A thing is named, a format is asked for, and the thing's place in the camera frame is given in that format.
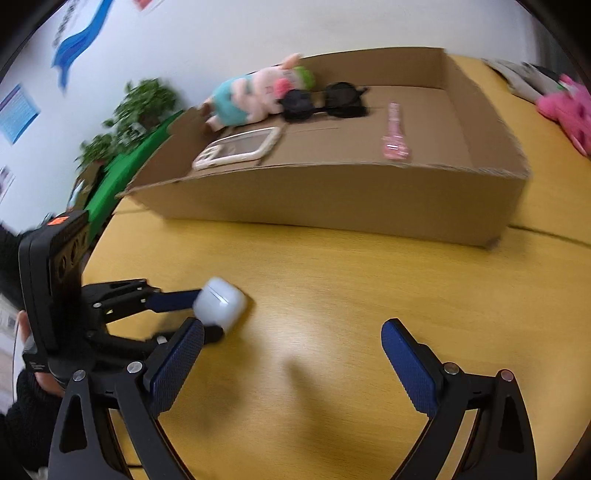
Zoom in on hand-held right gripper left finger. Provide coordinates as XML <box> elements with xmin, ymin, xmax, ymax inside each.
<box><xmin>48</xmin><ymin>318</ymin><xmax>206</xmax><ymax>480</ymax></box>

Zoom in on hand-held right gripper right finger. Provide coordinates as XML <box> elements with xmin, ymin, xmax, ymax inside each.
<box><xmin>381</xmin><ymin>318</ymin><xmax>539</xmax><ymax>480</ymax></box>

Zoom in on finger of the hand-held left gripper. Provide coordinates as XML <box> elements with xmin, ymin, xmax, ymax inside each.
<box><xmin>93</xmin><ymin>323</ymin><xmax>228</xmax><ymax>364</ymax></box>
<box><xmin>82</xmin><ymin>278</ymin><xmax>205</xmax><ymax>325</ymax></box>

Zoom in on white earbud case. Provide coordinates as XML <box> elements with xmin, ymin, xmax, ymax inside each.
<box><xmin>193</xmin><ymin>277</ymin><xmax>249</xmax><ymax>333</ymax></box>

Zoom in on brown cardboard box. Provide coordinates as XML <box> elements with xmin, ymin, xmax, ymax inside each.
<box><xmin>115</xmin><ymin>46</ymin><xmax>532</xmax><ymax>250</ymax></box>

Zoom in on pink pig plush toy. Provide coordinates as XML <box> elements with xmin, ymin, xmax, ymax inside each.
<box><xmin>199</xmin><ymin>53</ymin><xmax>305</xmax><ymax>132</ymax></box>

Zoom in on person's left forearm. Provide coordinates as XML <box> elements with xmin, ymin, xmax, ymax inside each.
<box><xmin>0</xmin><ymin>369</ymin><xmax>61</xmax><ymax>478</ymax></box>

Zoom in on person's left hand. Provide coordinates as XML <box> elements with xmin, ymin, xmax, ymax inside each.
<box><xmin>16</xmin><ymin>310</ymin><xmax>65</xmax><ymax>398</ymax></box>

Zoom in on small brown carton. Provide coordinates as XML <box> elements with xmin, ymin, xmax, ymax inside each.
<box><xmin>69</xmin><ymin>161</ymin><xmax>107</xmax><ymax>208</ymax></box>

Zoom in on green table cloth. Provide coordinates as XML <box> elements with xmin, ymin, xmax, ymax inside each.
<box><xmin>85</xmin><ymin>111</ymin><xmax>185</xmax><ymax>245</ymax></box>

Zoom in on small green potted plant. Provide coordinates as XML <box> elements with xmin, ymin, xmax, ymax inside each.
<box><xmin>76</xmin><ymin>134</ymin><xmax>121</xmax><ymax>168</ymax></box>

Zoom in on white framed writing tablet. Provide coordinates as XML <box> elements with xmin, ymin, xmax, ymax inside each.
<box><xmin>191</xmin><ymin>127</ymin><xmax>283</xmax><ymax>171</ymax></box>

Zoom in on large green potted plant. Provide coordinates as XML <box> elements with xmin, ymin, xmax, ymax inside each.
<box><xmin>104</xmin><ymin>78</ymin><xmax>181</xmax><ymax>139</ymax></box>

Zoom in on pink plastic clip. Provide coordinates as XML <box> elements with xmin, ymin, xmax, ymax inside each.
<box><xmin>381</xmin><ymin>102</ymin><xmax>411</xmax><ymax>161</ymax></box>

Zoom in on black sunglasses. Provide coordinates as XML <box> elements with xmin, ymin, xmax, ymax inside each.
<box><xmin>281</xmin><ymin>82</ymin><xmax>370</xmax><ymax>123</ymax></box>

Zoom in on bright pink plush toy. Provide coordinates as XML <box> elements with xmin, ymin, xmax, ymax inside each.
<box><xmin>536</xmin><ymin>74</ymin><xmax>591</xmax><ymax>160</ymax></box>

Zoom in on grey cloth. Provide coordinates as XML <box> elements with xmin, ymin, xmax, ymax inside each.
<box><xmin>482</xmin><ymin>58</ymin><xmax>566</xmax><ymax>104</ymax></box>

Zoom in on blue wall poster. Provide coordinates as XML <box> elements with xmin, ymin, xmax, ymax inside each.
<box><xmin>0</xmin><ymin>84</ymin><xmax>40</xmax><ymax>146</ymax></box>

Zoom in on blue wave wall decoration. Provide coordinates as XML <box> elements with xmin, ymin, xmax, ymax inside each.
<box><xmin>50</xmin><ymin>0</ymin><xmax>115</xmax><ymax>90</ymax></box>

